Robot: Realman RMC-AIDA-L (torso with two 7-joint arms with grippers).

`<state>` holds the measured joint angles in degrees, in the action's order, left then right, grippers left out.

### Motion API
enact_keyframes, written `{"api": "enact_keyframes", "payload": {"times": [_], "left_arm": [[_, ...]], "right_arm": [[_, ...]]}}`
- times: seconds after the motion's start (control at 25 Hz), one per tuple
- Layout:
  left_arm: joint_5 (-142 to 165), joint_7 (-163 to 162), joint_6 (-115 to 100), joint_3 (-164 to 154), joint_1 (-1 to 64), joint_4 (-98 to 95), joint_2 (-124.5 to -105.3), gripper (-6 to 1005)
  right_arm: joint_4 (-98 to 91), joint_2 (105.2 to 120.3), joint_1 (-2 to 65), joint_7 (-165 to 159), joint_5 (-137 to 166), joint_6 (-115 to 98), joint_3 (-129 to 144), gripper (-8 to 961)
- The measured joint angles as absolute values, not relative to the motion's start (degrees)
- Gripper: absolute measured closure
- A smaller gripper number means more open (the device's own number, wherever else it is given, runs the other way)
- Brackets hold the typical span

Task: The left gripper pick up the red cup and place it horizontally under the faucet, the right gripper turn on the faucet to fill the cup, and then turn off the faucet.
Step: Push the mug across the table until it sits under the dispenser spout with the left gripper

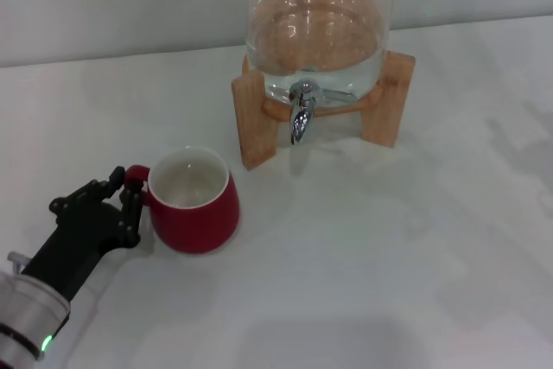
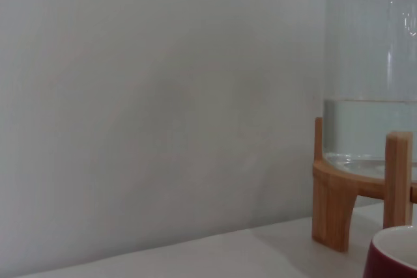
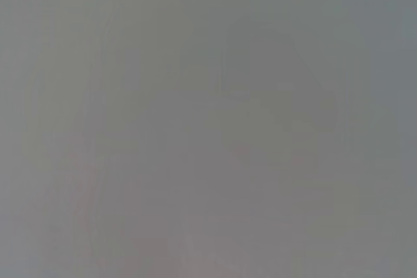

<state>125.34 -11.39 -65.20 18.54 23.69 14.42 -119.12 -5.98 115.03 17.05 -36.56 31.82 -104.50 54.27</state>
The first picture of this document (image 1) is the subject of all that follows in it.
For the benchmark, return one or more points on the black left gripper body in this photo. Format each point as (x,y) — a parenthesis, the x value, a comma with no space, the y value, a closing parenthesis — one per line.
(78,239)

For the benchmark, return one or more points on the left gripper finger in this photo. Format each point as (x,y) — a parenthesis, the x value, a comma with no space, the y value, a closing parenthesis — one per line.
(131,218)
(86,194)

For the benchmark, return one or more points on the red ceramic cup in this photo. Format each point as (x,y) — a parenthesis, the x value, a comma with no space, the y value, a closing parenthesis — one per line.
(194,226)

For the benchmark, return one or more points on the chrome faucet tap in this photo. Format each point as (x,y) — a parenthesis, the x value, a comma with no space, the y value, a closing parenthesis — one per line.
(300,120)

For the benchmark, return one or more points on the wooden dispenser stand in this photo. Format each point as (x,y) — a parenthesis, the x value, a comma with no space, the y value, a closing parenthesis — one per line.
(255,127)

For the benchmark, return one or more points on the glass water dispenser jar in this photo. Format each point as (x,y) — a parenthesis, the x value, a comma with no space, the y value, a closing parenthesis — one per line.
(315,10)

